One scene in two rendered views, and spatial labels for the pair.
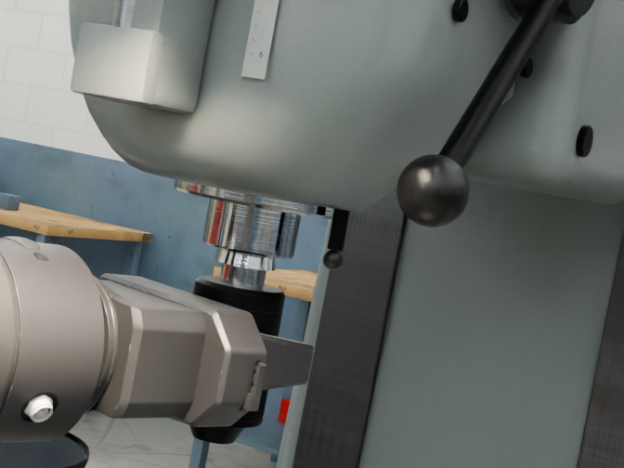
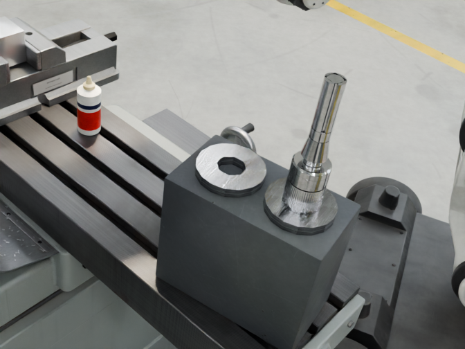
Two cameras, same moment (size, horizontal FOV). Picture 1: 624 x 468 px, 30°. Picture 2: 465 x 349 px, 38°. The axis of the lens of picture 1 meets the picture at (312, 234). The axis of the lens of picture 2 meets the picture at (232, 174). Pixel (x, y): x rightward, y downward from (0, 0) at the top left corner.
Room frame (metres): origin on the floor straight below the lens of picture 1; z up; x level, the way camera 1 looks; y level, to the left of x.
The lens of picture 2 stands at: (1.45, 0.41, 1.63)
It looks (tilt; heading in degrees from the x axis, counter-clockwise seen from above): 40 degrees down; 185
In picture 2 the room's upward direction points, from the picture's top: 10 degrees clockwise
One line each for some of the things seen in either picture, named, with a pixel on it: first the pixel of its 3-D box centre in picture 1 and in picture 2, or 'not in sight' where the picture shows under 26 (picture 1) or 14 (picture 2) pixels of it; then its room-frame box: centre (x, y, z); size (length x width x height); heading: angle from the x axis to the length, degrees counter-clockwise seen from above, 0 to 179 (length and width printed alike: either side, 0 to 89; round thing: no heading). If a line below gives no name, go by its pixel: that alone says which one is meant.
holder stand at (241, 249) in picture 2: not in sight; (252, 239); (0.83, 0.40, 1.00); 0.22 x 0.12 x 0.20; 70
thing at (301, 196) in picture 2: not in sight; (306, 184); (0.84, 0.45, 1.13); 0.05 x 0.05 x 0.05
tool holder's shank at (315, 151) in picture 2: not in sight; (323, 122); (0.84, 0.45, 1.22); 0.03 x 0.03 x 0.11
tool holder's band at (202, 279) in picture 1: (240, 292); not in sight; (0.60, 0.03, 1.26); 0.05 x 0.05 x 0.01
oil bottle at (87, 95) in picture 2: not in sight; (88, 103); (0.56, 0.07, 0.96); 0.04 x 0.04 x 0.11
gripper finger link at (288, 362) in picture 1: (268, 364); not in sight; (0.57, 0.01, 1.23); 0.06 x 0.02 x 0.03; 135
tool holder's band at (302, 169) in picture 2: not in sight; (311, 164); (0.84, 0.45, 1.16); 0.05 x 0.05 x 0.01
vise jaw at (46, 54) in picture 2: not in sight; (31, 42); (0.47, -0.07, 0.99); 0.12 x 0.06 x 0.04; 58
